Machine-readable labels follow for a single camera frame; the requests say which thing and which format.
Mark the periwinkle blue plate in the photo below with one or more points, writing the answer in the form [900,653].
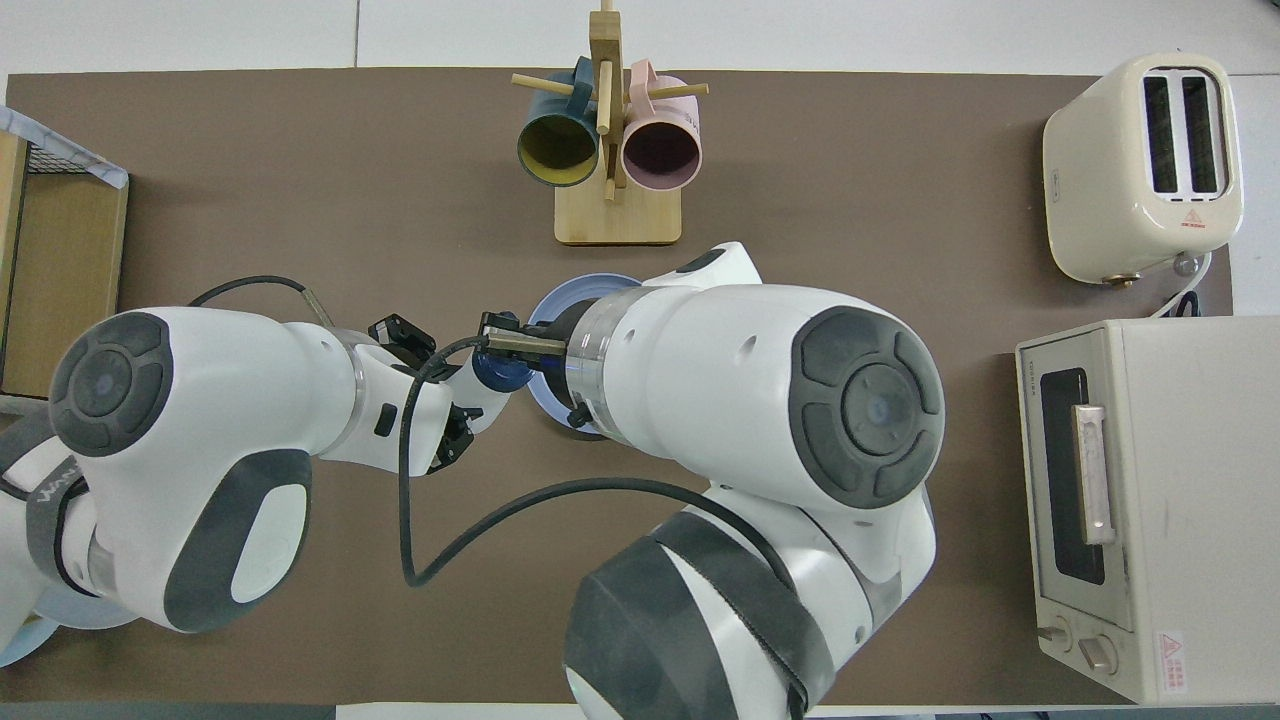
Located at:
[575,290]

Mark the pink mug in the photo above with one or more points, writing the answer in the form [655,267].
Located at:
[660,155]

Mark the patterned white cloth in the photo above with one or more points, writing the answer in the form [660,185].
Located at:
[20,122]

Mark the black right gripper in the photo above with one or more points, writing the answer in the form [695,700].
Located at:
[560,320]

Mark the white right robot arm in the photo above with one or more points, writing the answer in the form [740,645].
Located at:
[720,380]

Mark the pale grey plate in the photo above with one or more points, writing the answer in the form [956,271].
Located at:
[90,612]

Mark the dark teal mug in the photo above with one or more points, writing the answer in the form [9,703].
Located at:
[558,150]

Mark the light blue plate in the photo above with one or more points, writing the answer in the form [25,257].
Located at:
[20,652]

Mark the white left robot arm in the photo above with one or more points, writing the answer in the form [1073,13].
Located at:
[200,400]

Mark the white toaster oven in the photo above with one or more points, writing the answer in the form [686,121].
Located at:
[1200,520]

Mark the cream toaster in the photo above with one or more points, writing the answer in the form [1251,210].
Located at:
[1090,180]

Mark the squeeze bottle with navy cap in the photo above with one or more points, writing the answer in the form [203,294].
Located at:
[500,370]

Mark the brown table mat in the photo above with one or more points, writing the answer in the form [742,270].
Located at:
[300,150]

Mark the wooden mug tree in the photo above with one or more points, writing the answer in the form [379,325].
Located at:
[620,215]

